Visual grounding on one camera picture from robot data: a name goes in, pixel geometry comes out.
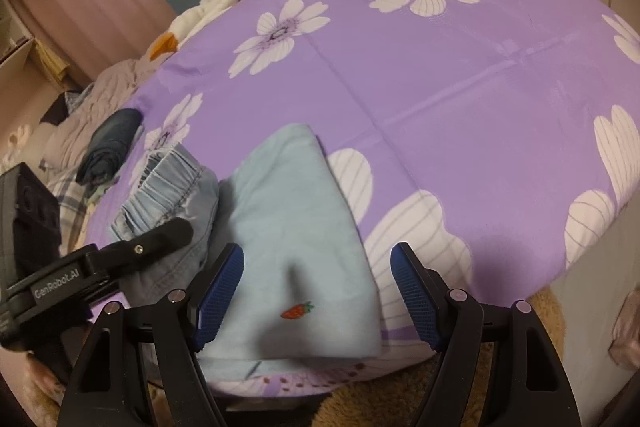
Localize pink crumpled quilt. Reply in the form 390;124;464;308
42;54;168;169

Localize folded dark denim jeans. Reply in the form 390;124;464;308
76;108;143;191

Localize purple floral bedsheet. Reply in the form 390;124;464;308
88;0;639;398

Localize light blue denim pants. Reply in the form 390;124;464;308
110;124;382;381

